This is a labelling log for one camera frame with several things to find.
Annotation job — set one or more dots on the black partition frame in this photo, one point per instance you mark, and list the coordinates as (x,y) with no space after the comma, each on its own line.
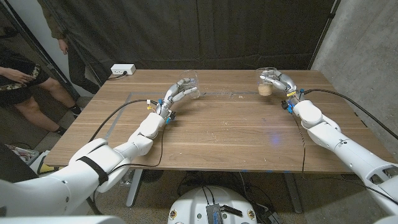
(40,51)

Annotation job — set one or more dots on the round black floor fan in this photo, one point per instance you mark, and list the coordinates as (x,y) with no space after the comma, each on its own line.
(152,175)

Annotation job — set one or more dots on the black backdrop curtain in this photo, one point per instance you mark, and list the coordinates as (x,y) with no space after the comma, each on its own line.
(217,31)

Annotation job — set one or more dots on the grey metal table leg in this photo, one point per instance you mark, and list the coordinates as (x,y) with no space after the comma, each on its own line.
(134,189)
(293,193)

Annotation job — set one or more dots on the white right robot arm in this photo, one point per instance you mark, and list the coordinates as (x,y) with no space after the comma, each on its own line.
(342,146)

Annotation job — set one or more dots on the clear plastic cup with sugar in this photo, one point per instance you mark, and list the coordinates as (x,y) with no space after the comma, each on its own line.
(265,90)

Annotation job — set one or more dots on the colourful patterned bag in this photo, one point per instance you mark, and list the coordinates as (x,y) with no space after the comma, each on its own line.
(23,153)

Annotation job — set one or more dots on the white power strip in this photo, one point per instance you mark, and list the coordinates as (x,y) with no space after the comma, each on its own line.
(122,69)

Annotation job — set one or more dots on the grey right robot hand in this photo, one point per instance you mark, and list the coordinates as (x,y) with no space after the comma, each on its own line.
(284,82)

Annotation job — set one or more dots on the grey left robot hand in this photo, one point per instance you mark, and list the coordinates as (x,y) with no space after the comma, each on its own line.
(171,96)

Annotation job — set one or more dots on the black backdrop stand pole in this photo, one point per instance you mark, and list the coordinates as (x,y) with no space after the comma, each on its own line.
(323,32)

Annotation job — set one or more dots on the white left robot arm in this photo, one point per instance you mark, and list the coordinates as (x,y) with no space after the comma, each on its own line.
(77,174)

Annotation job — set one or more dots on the white and yellow floor object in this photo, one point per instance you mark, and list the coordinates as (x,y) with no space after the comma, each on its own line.
(38,161)

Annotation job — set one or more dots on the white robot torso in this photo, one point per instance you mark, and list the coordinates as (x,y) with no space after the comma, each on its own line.
(196,205)

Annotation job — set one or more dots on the black flat module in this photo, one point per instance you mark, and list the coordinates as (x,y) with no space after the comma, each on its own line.
(231,211)

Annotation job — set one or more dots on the person in dark trousers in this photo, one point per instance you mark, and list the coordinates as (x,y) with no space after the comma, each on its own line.
(74,68)

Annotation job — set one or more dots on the grey finned electronics box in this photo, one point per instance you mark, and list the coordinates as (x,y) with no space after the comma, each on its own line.
(214,214)

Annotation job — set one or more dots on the person in black shorts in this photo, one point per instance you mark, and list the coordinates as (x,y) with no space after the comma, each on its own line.
(18,81)

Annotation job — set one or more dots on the brown sugar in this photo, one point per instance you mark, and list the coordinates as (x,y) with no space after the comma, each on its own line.
(265,90)

